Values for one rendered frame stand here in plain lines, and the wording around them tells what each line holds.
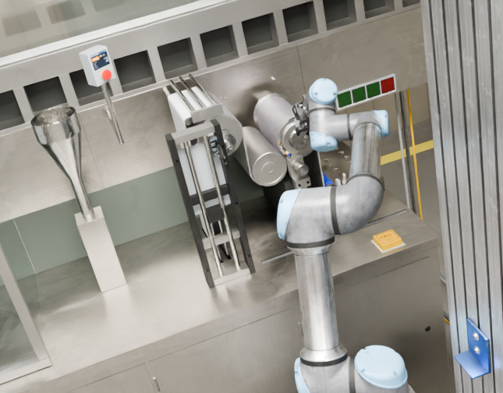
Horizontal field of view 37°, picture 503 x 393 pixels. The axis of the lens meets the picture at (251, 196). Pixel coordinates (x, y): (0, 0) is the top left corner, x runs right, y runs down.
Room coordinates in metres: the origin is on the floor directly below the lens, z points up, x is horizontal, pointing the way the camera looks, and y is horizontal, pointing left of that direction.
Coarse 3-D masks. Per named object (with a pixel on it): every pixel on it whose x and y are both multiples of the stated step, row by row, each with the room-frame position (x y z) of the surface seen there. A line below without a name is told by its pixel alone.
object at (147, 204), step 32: (96, 192) 2.41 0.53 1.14; (128, 192) 2.43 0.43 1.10; (160, 192) 2.45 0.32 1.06; (256, 192) 2.52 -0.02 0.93; (32, 224) 2.36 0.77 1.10; (64, 224) 2.38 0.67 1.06; (128, 224) 2.42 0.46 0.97; (160, 224) 2.44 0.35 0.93; (32, 256) 2.35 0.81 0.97; (64, 256) 2.37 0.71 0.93
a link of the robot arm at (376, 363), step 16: (368, 352) 1.38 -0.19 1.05; (384, 352) 1.37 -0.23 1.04; (352, 368) 1.36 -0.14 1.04; (368, 368) 1.33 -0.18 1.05; (384, 368) 1.32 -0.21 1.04; (400, 368) 1.32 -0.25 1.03; (352, 384) 1.33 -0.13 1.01; (368, 384) 1.31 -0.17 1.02; (384, 384) 1.30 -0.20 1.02; (400, 384) 1.30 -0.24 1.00
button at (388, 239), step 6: (378, 234) 2.06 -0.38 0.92; (384, 234) 2.05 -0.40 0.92; (390, 234) 2.04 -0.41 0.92; (396, 234) 2.03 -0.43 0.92; (378, 240) 2.02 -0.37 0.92; (384, 240) 2.01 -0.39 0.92; (390, 240) 2.01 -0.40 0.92; (396, 240) 2.00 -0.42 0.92; (384, 246) 1.99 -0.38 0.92; (390, 246) 1.99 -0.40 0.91
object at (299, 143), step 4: (292, 132) 2.21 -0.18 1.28; (292, 136) 2.20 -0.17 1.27; (296, 136) 2.20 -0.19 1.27; (292, 140) 2.20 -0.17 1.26; (296, 140) 2.21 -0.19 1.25; (300, 140) 2.21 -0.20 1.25; (304, 140) 2.21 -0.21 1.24; (308, 140) 2.21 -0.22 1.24; (292, 144) 2.20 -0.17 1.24; (296, 144) 2.20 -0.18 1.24; (300, 144) 2.20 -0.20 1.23; (304, 144) 2.21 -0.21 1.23; (308, 144) 2.21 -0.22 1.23; (296, 148) 2.20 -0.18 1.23; (300, 148) 2.20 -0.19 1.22; (304, 148) 2.21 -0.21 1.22
